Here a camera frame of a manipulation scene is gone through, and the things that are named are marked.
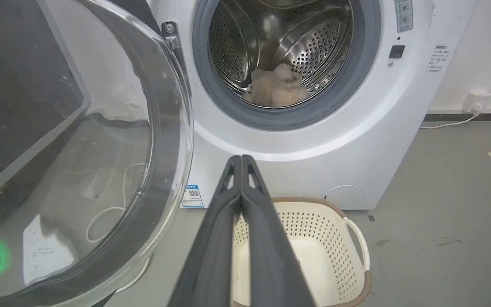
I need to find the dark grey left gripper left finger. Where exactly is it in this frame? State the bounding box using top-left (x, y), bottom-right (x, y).
top-left (168, 155), bottom-right (243, 307)

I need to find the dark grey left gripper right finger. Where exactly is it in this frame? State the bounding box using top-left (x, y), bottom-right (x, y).
top-left (241, 154), bottom-right (316, 307)

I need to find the white front-load washing machine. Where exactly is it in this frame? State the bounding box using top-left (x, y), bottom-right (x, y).
top-left (147, 0), bottom-right (479, 211)

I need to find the transparent washer door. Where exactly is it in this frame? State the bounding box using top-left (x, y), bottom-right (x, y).
top-left (0, 0), bottom-right (195, 307)

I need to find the cream perforated laundry basket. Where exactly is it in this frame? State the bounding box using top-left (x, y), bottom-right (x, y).
top-left (231, 197), bottom-right (373, 307)

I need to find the blue and white QR sticker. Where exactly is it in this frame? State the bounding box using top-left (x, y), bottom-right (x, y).
top-left (181, 184), bottom-right (205, 209)

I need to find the beige fluffy garment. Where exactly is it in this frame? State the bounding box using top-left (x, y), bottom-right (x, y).
top-left (243, 64), bottom-right (310, 108)

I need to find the white cable on floor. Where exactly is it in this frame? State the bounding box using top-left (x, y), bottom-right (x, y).
top-left (114, 255), bottom-right (152, 295)

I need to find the white power cable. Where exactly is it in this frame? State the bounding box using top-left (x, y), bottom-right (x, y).
top-left (419, 104), bottom-right (482, 130)

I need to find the white wall power socket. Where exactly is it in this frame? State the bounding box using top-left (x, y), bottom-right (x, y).
top-left (462, 90), bottom-right (491, 113)

